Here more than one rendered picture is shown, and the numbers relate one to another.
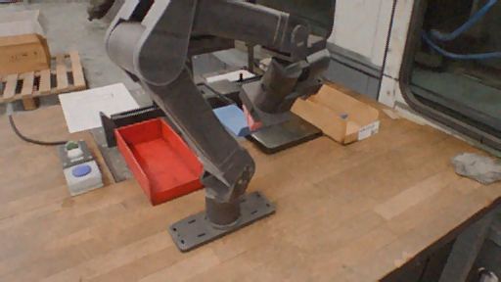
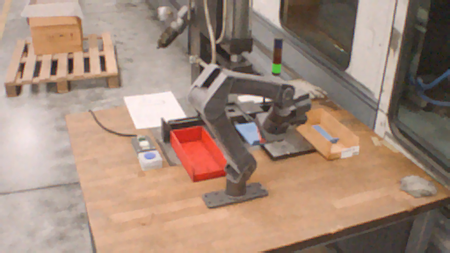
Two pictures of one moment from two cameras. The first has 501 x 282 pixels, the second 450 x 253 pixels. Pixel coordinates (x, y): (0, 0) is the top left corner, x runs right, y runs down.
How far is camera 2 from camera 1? 0.82 m
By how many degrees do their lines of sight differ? 8
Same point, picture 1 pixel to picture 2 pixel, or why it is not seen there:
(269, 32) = (270, 92)
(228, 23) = (247, 90)
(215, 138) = (235, 146)
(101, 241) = (163, 197)
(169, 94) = (214, 122)
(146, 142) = (189, 141)
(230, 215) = (239, 191)
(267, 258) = (257, 217)
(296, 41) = (286, 97)
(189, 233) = (214, 198)
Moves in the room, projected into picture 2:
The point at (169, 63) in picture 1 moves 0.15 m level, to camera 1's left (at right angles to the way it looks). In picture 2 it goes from (216, 109) to (161, 104)
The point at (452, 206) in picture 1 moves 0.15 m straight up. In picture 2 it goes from (383, 206) to (393, 166)
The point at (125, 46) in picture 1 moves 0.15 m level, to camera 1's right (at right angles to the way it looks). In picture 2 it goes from (198, 100) to (256, 106)
